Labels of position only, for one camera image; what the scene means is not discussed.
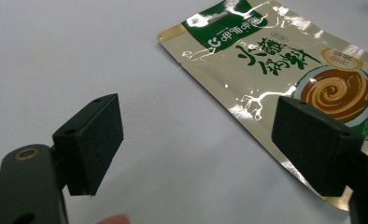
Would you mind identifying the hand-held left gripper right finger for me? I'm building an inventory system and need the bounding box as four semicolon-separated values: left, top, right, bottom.
271;95;365;198

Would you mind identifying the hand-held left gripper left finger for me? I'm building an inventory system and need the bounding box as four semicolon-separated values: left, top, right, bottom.
51;92;125;197

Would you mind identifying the gold and green sauce packet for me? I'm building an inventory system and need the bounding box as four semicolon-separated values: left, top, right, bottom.
156;0;368;213

